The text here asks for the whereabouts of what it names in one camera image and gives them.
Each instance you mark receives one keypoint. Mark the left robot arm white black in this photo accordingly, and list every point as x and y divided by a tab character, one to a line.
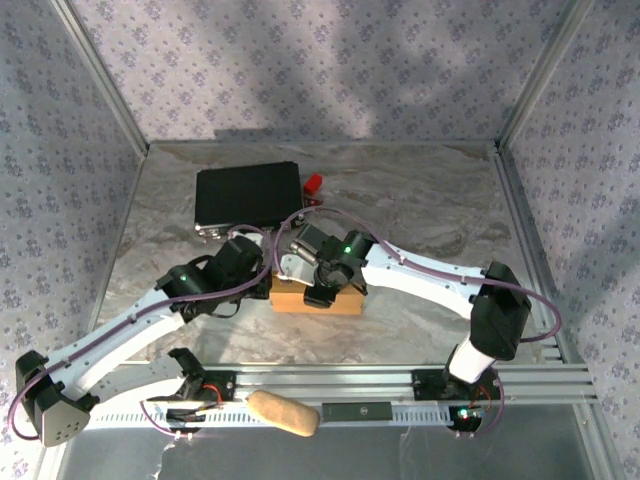
115	340

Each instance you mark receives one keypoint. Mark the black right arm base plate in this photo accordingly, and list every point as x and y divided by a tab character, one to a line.
425	385

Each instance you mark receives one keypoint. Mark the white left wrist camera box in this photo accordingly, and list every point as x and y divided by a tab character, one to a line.
247	234

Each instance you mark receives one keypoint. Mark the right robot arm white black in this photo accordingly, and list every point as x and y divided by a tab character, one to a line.
425	275

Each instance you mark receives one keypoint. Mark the red plastic cap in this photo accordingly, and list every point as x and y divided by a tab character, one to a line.
313	183

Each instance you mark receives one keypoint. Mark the aluminium table side rail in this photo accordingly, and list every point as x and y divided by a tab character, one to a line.
520	210

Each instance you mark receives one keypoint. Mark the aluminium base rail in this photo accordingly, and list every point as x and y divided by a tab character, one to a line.
325	380

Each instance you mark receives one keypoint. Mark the brown cardboard paper box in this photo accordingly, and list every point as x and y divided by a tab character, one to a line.
290	302

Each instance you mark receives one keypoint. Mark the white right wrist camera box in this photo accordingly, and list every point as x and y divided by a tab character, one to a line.
296	267

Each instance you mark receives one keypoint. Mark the black right controller board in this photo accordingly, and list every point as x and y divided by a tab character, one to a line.
465	417

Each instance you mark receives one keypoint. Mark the red black triangular clip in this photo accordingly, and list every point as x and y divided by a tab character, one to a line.
312	201

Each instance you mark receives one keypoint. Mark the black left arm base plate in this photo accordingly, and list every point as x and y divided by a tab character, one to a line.
220	387

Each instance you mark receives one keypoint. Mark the black bar on rail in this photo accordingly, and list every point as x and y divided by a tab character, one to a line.
357	411

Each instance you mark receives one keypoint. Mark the white torn tape strip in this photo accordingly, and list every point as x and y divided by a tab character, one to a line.
161	457

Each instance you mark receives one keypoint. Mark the aluminium corner post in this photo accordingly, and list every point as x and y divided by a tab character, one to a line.
545	70
100	75

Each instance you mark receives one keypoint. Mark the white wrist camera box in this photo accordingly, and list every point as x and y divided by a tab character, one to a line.
296	267
247	234

